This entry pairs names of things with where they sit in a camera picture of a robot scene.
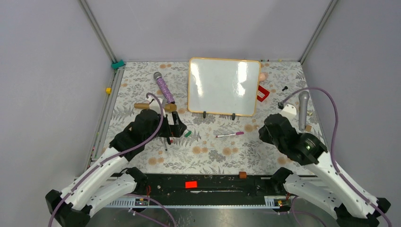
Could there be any silver grey microphone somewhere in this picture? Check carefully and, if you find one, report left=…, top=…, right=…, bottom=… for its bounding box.
left=298, top=90, right=310, bottom=131

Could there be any pink peach cylinder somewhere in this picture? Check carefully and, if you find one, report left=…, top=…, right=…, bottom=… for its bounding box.
left=258, top=72, right=269, bottom=82

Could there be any red tape label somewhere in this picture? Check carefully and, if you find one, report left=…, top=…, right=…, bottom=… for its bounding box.
left=184, top=181, right=198, bottom=189

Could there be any purple glitter microphone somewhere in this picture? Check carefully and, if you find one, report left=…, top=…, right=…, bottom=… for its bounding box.
left=153, top=72, right=175, bottom=104

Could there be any small brown wooden block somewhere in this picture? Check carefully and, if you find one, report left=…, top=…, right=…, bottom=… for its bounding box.
left=238, top=171, right=247, bottom=179

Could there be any teal corner clip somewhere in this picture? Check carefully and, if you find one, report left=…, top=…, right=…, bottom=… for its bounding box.
left=111, top=60, right=125, bottom=70

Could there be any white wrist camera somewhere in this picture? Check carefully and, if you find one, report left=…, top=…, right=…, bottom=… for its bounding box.
left=149, top=97, right=165, bottom=116
left=280, top=104, right=297, bottom=120

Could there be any yellow framed whiteboard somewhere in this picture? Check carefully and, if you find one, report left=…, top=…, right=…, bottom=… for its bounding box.
left=187, top=57, right=261, bottom=116

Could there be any golden brown microphone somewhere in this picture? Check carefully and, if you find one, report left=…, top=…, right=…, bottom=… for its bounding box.
left=134, top=102, right=177, bottom=113

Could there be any grey slotted cable duct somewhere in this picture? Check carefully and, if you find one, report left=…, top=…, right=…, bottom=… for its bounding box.
left=105, top=194, right=291, bottom=209

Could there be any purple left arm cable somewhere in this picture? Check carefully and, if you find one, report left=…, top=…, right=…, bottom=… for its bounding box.
left=47, top=92, right=165, bottom=227

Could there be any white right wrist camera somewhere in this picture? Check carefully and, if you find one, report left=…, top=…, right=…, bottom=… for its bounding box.
left=280, top=104, right=297, bottom=120

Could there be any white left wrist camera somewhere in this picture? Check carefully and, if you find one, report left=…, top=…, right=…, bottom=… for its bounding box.
left=149, top=97, right=165, bottom=116

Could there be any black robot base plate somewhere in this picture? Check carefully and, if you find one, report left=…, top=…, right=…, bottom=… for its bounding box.
left=133, top=174, right=290, bottom=199

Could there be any red plastic frame box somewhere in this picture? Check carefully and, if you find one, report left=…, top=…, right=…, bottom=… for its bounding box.
left=257, top=85, right=270, bottom=102

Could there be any pink capped whiteboard marker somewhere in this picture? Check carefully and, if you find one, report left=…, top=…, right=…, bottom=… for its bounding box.
left=216, top=131, right=244, bottom=138

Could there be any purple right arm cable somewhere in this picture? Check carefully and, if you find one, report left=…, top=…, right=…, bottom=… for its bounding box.
left=277, top=87, right=392, bottom=227

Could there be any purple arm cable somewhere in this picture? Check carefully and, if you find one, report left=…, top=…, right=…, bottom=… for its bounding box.
left=47, top=92, right=165, bottom=227
left=277, top=87, right=392, bottom=227

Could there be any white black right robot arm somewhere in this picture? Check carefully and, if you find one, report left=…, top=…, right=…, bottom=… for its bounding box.
left=259, top=113, right=391, bottom=227

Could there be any floral patterned table mat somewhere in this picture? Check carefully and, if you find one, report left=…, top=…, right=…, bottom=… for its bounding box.
left=92, top=62, right=310, bottom=175

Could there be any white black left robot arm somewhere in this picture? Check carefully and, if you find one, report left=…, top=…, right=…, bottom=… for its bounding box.
left=45, top=109, right=187, bottom=227

